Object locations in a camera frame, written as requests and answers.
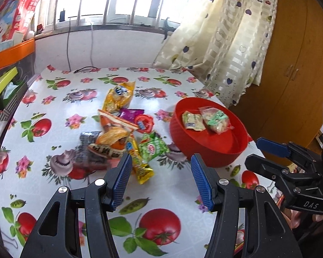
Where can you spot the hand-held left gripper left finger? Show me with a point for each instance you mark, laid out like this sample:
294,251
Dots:
122,182

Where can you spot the clear bag of snacks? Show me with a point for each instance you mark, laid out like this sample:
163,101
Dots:
216,121

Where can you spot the red round jelly cup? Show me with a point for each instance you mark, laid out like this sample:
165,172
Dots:
144,123

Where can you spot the pale green snack packet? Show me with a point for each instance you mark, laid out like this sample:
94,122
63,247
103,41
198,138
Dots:
192,121

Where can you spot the wooden wardrobe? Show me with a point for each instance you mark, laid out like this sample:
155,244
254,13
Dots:
290,45

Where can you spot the fruit printed tablecloth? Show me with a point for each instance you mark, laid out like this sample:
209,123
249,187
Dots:
56,107

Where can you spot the brown label snack bag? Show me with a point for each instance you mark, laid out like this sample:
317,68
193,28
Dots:
107,151

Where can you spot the long yellow snack bar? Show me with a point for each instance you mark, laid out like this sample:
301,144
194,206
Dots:
142,169

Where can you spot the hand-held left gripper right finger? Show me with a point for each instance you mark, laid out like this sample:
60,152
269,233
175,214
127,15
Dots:
202,185

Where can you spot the heart printed curtain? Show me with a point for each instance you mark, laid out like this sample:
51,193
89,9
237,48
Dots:
231,45

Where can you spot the large yellow snack bag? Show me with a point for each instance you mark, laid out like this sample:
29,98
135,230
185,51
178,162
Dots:
118,96

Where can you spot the black clamp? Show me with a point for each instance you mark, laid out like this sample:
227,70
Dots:
167,25

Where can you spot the dark clear plastic packet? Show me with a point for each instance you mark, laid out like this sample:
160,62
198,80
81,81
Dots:
87,142

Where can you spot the orange chip bag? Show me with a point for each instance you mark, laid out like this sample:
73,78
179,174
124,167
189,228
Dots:
115,129

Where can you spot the black white patterned box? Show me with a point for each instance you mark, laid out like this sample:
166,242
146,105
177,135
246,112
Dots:
5,110

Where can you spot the red gift bag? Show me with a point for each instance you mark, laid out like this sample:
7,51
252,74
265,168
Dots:
27,8

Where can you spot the orange box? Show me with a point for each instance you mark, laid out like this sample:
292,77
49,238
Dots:
13,52

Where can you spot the purple snack packet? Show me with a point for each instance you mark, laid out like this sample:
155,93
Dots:
132,114

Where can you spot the red plastic bowl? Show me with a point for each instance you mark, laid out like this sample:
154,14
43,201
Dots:
204,150

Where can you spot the person's right hand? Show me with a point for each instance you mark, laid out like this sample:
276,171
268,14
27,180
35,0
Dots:
304,220

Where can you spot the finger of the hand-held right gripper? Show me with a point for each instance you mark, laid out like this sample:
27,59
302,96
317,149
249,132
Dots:
261,165
271,145

